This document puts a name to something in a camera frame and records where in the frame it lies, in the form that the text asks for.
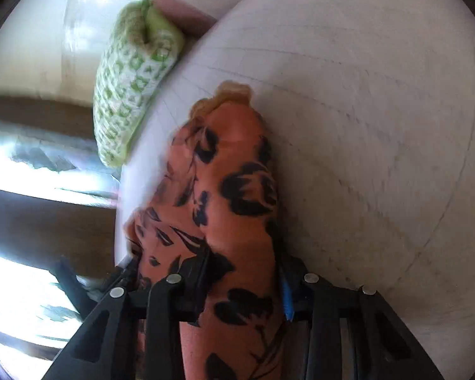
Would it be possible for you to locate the pink sofa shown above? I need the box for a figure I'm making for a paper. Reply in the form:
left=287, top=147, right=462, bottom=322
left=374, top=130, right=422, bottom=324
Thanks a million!
left=115, top=0, right=475, bottom=380

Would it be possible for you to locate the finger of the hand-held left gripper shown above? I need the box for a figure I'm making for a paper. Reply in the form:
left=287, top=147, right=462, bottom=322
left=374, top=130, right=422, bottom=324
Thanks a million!
left=57, top=255, right=96, bottom=320

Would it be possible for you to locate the orange floral garment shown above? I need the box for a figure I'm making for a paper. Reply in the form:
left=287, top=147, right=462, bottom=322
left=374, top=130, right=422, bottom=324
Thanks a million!
left=123, top=81, right=298, bottom=380

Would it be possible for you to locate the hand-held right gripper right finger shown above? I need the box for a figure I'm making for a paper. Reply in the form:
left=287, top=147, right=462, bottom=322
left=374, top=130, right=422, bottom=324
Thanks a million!
left=275, top=253, right=447, bottom=380

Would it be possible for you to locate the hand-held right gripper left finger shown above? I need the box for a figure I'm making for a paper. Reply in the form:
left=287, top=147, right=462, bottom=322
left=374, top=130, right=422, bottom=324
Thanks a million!
left=41, top=245, right=213, bottom=380

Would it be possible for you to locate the green white patterned pillow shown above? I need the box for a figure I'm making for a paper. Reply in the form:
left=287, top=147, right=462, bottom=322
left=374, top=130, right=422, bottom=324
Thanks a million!
left=92, top=0, right=187, bottom=167

